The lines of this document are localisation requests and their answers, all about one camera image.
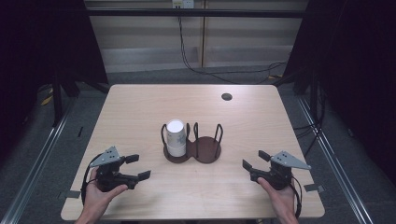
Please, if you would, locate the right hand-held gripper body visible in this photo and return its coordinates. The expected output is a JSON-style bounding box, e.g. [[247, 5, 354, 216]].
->
[[265, 150, 312, 191]]

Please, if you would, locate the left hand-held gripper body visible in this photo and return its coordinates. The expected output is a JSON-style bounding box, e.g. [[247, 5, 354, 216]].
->
[[89, 146, 139, 193]]

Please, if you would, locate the dark brown wire cup holder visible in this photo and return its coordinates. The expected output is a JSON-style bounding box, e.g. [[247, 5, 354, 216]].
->
[[160, 121, 224, 164]]

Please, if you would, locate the stack of white cups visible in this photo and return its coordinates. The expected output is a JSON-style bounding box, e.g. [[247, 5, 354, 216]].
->
[[165, 119, 188, 158]]

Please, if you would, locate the person's right hand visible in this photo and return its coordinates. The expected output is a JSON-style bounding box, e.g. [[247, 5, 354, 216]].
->
[[257, 176, 301, 219]]

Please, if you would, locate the person's left hand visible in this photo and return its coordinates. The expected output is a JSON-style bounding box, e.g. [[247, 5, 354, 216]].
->
[[82, 167, 129, 219]]

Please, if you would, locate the black metal stand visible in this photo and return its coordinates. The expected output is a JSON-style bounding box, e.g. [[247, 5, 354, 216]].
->
[[50, 62, 110, 127], [274, 66, 322, 124]]

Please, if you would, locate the yellow floor tape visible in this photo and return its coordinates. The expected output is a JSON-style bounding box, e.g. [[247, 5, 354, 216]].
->
[[40, 87, 54, 106]]

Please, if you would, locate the dark curtain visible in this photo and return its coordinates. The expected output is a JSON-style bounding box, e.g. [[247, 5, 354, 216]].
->
[[283, 0, 396, 185], [0, 0, 108, 162]]

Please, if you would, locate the black horizontal bar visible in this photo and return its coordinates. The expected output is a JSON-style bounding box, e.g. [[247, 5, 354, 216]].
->
[[85, 7, 307, 19]]

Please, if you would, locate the black floor cable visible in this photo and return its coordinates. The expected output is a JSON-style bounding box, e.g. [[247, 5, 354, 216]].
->
[[292, 92, 327, 158]]

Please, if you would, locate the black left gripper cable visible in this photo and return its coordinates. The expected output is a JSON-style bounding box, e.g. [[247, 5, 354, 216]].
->
[[79, 153, 104, 206]]

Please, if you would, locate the metal floor rail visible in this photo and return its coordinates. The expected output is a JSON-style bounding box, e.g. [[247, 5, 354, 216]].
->
[[0, 96, 78, 224], [297, 96, 375, 224]]

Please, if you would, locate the black wall cable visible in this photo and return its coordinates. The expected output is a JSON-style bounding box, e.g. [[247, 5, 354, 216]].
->
[[177, 16, 288, 86]]

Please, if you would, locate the white wall power outlet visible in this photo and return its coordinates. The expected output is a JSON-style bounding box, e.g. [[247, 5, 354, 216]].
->
[[172, 0, 195, 9]]

